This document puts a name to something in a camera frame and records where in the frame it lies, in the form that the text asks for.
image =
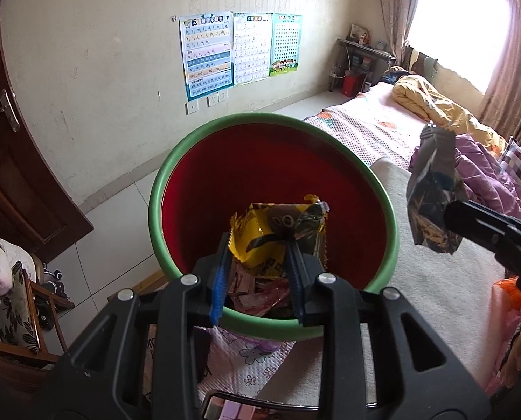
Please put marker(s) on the small framed picture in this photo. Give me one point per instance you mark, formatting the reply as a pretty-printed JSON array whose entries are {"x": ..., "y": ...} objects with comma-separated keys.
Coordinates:
[{"x": 359, "y": 34}]

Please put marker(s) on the orange plastic bag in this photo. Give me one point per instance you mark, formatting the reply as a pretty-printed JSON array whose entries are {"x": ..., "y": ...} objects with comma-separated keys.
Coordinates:
[{"x": 510, "y": 293}]

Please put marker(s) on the patterned grey curtain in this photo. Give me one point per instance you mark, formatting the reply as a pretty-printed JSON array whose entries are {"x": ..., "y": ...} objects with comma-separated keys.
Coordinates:
[{"x": 396, "y": 8}]

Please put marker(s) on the yellow snack packet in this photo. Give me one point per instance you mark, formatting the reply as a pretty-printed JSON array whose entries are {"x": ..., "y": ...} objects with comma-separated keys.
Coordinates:
[{"x": 265, "y": 236}]

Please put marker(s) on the white wall outlet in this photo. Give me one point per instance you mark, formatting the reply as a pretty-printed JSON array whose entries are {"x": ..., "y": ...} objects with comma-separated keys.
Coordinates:
[
  {"x": 223, "y": 96},
  {"x": 213, "y": 100},
  {"x": 192, "y": 108}
]

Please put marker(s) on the pink and white cloth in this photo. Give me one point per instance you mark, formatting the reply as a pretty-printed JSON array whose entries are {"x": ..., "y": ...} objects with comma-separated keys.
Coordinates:
[{"x": 0, "y": 262}]

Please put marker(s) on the floral chair cushion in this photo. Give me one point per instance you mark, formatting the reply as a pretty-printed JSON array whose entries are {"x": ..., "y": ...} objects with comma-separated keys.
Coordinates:
[{"x": 15, "y": 310}]

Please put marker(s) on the wooden chair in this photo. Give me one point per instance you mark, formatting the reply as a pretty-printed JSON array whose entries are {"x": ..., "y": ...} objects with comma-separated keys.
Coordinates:
[{"x": 46, "y": 306}]

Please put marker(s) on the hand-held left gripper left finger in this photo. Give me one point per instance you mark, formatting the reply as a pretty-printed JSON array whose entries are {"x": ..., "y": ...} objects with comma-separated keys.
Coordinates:
[{"x": 216, "y": 293}]

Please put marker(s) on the white fleece blanket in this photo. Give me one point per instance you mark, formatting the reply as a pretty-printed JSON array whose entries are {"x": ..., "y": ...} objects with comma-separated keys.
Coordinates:
[{"x": 431, "y": 288}]

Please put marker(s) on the pink wrappers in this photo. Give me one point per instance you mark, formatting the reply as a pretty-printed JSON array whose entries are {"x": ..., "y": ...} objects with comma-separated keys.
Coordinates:
[{"x": 265, "y": 297}]

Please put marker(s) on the white and yellow wall poster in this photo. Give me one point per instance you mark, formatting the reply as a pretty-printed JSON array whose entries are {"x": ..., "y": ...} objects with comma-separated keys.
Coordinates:
[{"x": 251, "y": 48}]

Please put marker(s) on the dark snack packet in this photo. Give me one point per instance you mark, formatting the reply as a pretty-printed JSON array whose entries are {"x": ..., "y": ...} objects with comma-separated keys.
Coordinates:
[{"x": 431, "y": 183}]

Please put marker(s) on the purple quilt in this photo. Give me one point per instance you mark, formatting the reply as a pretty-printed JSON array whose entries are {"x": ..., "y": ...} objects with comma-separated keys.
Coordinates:
[{"x": 488, "y": 175}]

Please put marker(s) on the black roller skate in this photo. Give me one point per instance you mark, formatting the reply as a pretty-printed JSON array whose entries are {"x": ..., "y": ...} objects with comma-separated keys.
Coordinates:
[{"x": 52, "y": 288}]

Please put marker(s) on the pink patterned bed sheet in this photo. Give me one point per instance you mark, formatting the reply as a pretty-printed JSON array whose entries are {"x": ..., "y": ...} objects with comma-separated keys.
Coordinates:
[{"x": 365, "y": 127}]

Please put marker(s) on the dark green hanging cloth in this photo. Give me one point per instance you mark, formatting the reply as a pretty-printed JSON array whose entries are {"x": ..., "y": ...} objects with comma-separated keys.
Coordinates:
[{"x": 424, "y": 65}]

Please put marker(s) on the green wall poster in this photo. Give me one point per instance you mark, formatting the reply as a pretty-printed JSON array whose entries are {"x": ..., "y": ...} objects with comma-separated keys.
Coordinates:
[{"x": 285, "y": 43}]

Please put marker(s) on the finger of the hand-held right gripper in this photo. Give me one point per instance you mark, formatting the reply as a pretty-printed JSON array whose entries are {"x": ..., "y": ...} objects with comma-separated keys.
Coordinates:
[{"x": 488, "y": 227}]

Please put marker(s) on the yellow quilt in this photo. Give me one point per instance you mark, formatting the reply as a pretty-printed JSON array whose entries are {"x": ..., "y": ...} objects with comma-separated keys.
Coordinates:
[{"x": 435, "y": 103}]

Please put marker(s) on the blue wall poster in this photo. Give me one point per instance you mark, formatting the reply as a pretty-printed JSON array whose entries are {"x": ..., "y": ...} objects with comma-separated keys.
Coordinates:
[{"x": 206, "y": 54}]

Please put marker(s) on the wooden bed frame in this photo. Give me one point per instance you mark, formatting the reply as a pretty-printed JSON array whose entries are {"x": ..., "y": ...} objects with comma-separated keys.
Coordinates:
[{"x": 151, "y": 281}]

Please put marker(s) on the brown curtain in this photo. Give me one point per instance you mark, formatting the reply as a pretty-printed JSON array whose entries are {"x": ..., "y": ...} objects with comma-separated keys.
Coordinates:
[{"x": 516, "y": 74}]

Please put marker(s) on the bright window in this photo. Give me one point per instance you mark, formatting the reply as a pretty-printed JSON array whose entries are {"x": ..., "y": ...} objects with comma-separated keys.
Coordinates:
[{"x": 457, "y": 22}]

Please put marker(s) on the red box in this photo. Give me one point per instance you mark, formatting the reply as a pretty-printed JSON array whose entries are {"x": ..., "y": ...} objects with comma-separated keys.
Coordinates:
[{"x": 351, "y": 85}]

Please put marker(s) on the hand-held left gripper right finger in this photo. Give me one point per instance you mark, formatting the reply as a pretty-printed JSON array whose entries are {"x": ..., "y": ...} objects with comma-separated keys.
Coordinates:
[{"x": 296, "y": 293}]

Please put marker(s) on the pale floral sheet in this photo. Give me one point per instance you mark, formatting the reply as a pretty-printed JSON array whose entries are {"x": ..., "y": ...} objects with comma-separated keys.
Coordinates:
[{"x": 251, "y": 367}]

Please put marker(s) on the dark blue cloth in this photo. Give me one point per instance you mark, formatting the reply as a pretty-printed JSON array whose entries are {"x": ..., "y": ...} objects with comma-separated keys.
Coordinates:
[{"x": 396, "y": 75}]

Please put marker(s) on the dark wooden door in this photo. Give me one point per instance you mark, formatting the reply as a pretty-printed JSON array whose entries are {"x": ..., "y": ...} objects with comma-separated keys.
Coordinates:
[{"x": 19, "y": 183}]

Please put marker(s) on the metal frame desk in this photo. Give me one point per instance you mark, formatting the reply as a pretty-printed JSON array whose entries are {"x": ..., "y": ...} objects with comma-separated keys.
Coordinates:
[{"x": 370, "y": 52}]

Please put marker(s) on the red bin with green rim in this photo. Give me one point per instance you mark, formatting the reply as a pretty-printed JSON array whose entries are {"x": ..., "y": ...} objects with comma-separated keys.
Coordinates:
[{"x": 251, "y": 166}]

